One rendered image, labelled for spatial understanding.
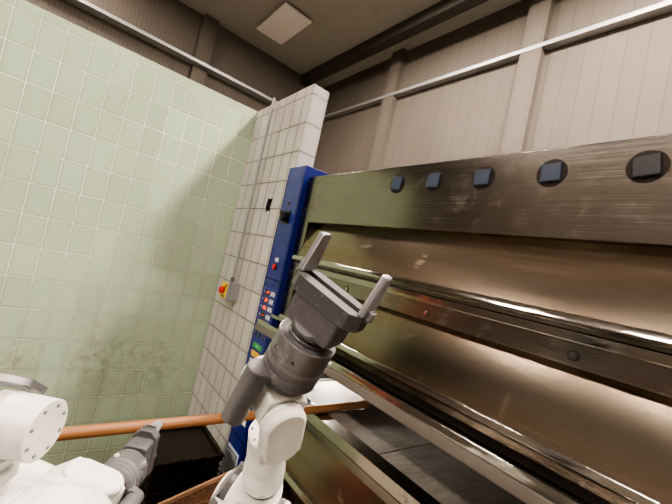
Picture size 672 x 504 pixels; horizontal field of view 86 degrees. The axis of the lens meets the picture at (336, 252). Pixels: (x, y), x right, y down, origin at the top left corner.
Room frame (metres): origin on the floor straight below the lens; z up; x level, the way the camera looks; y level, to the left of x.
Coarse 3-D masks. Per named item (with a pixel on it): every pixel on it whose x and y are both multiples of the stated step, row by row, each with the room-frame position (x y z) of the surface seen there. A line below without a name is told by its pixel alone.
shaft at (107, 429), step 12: (312, 408) 1.31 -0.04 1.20; (324, 408) 1.35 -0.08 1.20; (336, 408) 1.38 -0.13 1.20; (348, 408) 1.42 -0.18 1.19; (360, 408) 1.46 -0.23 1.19; (144, 420) 0.99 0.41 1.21; (168, 420) 1.02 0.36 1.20; (180, 420) 1.04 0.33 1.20; (192, 420) 1.06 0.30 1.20; (204, 420) 1.08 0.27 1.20; (216, 420) 1.10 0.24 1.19; (72, 432) 0.88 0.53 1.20; (84, 432) 0.90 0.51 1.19; (96, 432) 0.91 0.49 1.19; (108, 432) 0.93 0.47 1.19; (120, 432) 0.95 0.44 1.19; (132, 432) 0.96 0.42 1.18
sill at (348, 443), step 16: (320, 416) 1.32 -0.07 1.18; (336, 432) 1.22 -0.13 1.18; (352, 448) 1.15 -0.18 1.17; (368, 448) 1.16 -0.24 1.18; (368, 464) 1.09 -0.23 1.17; (384, 464) 1.09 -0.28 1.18; (384, 480) 1.04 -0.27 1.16; (400, 480) 1.02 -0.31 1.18; (400, 496) 0.99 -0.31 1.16; (416, 496) 0.96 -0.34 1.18
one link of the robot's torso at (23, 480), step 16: (16, 480) 0.44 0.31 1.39; (32, 480) 0.44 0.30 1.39; (48, 480) 0.45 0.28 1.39; (64, 480) 0.45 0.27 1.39; (0, 496) 0.41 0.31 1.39; (16, 496) 0.42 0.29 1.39; (32, 496) 0.42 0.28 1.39; (48, 496) 0.43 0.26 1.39; (64, 496) 0.43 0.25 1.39; (80, 496) 0.44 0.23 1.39; (96, 496) 0.45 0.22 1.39
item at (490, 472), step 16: (272, 336) 1.37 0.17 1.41; (352, 384) 1.00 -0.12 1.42; (368, 400) 0.94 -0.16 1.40; (384, 400) 0.90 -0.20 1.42; (400, 416) 0.85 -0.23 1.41; (432, 416) 0.96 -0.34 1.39; (416, 432) 0.81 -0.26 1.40; (432, 432) 0.78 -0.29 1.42; (464, 432) 0.92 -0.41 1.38; (448, 448) 0.75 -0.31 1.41; (480, 464) 0.69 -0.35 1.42; (496, 480) 0.66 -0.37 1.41; (512, 480) 0.64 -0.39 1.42; (544, 480) 0.74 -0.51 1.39; (528, 496) 0.62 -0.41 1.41; (576, 496) 0.71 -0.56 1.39
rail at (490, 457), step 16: (336, 368) 1.06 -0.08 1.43; (368, 384) 0.96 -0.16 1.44; (400, 400) 0.87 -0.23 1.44; (416, 416) 0.82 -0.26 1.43; (448, 432) 0.76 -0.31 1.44; (464, 448) 0.73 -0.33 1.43; (480, 448) 0.70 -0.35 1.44; (496, 464) 0.67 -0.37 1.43; (512, 464) 0.66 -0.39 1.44; (528, 480) 0.63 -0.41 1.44; (544, 496) 0.60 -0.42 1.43; (560, 496) 0.59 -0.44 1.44
